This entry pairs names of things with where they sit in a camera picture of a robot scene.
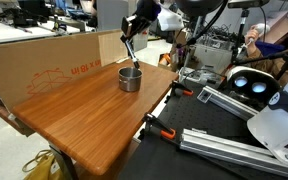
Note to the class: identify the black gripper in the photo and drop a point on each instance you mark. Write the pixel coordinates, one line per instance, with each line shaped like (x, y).
(134, 24)

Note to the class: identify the silver marker with black cap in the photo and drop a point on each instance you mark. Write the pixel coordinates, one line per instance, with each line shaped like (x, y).
(133, 55)

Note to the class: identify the stainless steel pot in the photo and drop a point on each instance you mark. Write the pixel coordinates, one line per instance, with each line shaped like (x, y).
(130, 83)

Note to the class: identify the box with orange items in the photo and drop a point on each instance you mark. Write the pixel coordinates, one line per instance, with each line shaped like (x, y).
(166, 60)

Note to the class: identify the brown cardboard box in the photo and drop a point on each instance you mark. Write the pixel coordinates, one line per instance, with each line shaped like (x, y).
(181, 38)

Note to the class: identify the silver metal pole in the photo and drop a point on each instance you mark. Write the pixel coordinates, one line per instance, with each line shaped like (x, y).
(191, 56)

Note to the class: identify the black clamp with orange grip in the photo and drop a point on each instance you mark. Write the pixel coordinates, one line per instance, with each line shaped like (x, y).
(180, 89)
(160, 128)

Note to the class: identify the white power strip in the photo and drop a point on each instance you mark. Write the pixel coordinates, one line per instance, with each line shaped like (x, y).
(194, 74)

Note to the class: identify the brown wooden table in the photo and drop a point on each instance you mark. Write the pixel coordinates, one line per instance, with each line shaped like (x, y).
(90, 126)

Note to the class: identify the cardboard panel with red print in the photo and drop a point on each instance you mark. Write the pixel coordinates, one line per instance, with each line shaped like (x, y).
(34, 63)

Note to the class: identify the black perforated breadboard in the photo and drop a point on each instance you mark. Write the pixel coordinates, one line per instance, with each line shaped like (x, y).
(190, 113)

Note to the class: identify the black machine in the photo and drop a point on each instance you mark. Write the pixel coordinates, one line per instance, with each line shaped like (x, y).
(27, 15)

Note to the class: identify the white work table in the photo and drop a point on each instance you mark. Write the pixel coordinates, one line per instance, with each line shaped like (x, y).
(4, 33)

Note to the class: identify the white VR headset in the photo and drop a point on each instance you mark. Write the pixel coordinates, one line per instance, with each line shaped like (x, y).
(250, 75)

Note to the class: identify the white handheld controller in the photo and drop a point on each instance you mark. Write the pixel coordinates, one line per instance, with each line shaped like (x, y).
(261, 28)

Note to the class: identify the person with brown sleeve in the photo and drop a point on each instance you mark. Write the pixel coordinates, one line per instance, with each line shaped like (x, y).
(274, 55)

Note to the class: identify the brown cardboard sheet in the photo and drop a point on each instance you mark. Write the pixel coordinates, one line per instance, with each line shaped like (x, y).
(279, 25)

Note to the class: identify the yellow bag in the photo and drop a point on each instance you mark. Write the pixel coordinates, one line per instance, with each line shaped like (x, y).
(44, 168)

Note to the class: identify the black camera stand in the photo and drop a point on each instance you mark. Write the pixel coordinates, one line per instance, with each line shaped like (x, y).
(240, 33)

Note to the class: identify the aluminium profile rail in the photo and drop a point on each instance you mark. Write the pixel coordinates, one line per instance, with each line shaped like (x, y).
(227, 103)
(224, 146)

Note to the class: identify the black stereo camera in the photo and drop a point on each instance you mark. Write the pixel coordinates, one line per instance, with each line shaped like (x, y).
(247, 3)

